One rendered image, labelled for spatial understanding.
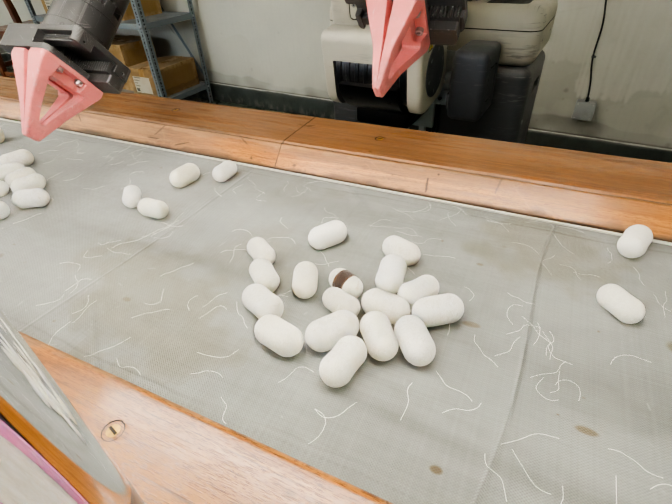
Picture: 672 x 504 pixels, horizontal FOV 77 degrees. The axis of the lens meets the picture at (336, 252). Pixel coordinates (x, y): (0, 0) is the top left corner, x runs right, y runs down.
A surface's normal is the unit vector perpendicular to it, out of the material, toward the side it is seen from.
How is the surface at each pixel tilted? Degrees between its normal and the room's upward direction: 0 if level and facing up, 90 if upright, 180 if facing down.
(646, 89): 91
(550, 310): 0
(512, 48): 90
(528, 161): 0
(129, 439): 0
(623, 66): 90
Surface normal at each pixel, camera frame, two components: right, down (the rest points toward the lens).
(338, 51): -0.48, 0.65
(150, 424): -0.04, -0.79
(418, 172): -0.33, -0.15
